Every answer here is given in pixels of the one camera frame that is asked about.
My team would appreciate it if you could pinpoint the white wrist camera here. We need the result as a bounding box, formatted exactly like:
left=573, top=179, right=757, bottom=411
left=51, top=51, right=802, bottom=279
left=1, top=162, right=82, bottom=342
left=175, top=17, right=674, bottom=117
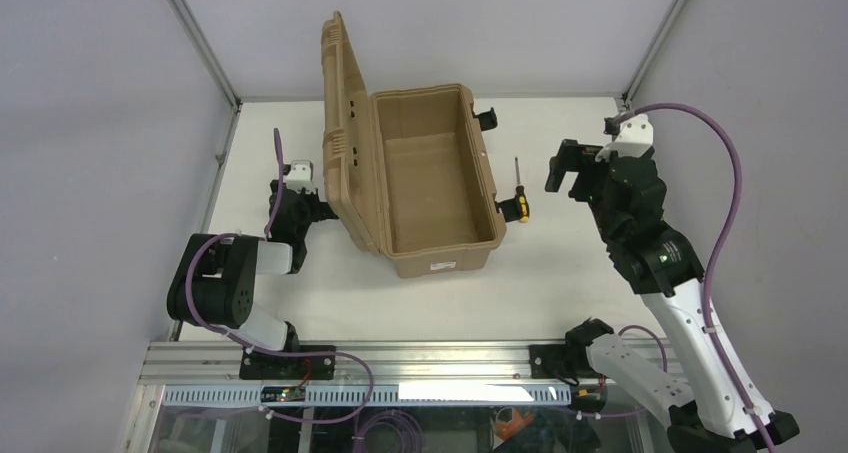
left=284, top=160, right=315, bottom=193
left=595, top=113, right=654, bottom=162

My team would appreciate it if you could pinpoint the white slotted cable duct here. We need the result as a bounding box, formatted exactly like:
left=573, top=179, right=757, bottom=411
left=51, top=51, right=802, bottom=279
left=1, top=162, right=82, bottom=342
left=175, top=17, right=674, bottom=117
left=163, top=381, right=571, bottom=408

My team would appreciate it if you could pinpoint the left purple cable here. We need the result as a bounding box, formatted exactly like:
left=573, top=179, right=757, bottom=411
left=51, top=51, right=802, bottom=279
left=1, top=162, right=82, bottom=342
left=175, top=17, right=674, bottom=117
left=184, top=127, right=425, bottom=453

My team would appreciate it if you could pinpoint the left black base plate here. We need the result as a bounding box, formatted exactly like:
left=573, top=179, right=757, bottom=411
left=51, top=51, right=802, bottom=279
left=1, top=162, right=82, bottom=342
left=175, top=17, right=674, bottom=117
left=238, top=344, right=336, bottom=381

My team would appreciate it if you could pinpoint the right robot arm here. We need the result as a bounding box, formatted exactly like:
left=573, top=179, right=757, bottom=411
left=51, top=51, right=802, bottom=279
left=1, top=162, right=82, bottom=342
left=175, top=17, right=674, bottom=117
left=545, top=139, right=800, bottom=452

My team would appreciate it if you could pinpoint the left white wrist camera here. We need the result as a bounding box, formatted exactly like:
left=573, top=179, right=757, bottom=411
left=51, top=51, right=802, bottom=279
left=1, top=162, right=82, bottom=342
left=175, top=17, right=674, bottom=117
left=284, top=160, right=315, bottom=193

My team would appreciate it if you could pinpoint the orange object under table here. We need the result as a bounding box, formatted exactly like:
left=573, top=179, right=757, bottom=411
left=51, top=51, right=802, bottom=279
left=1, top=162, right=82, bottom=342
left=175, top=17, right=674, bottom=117
left=492, top=406, right=535, bottom=443

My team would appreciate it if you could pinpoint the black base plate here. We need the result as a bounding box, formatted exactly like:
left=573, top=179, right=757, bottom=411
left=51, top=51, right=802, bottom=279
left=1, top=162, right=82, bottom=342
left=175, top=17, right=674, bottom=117
left=238, top=344, right=336, bottom=381
left=528, top=343, right=600, bottom=383

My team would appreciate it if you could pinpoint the tan plastic toolbox bin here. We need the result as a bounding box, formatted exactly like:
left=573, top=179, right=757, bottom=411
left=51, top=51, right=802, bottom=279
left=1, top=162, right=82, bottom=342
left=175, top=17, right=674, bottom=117
left=321, top=12, right=510, bottom=278

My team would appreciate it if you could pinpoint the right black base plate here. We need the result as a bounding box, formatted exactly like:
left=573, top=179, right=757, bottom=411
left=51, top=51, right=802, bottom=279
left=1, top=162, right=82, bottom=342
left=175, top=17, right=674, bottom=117
left=528, top=343, right=600, bottom=383

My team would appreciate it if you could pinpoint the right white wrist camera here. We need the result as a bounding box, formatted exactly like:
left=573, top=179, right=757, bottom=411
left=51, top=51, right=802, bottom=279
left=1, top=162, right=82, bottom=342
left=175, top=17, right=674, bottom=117
left=595, top=113, right=654, bottom=162

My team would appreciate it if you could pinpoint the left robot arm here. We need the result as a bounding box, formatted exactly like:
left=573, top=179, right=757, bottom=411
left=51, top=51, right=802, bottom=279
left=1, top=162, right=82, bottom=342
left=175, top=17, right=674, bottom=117
left=166, top=180, right=336, bottom=353

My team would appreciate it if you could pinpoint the black yellow handled screwdriver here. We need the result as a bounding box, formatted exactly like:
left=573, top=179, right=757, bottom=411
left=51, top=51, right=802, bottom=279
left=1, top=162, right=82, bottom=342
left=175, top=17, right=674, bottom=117
left=514, top=156, right=530, bottom=223

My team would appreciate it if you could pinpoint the aluminium front rail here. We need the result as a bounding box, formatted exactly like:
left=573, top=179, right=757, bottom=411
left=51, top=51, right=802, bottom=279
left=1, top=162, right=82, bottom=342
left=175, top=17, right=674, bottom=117
left=139, top=340, right=561, bottom=385

